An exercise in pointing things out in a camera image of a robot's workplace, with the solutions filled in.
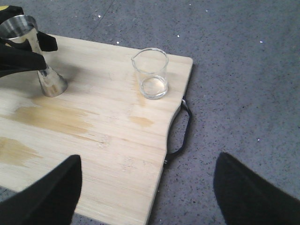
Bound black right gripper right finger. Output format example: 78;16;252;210
213;152;300;225

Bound steel double jigger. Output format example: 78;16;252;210
0;15;68;97

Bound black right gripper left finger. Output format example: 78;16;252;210
0;155;82;225

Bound wooden cutting board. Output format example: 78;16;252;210
0;36;193;225

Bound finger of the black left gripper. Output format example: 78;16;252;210
0;4;59;53
0;40;46;77

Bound glass beaker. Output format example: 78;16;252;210
131;47;169;100

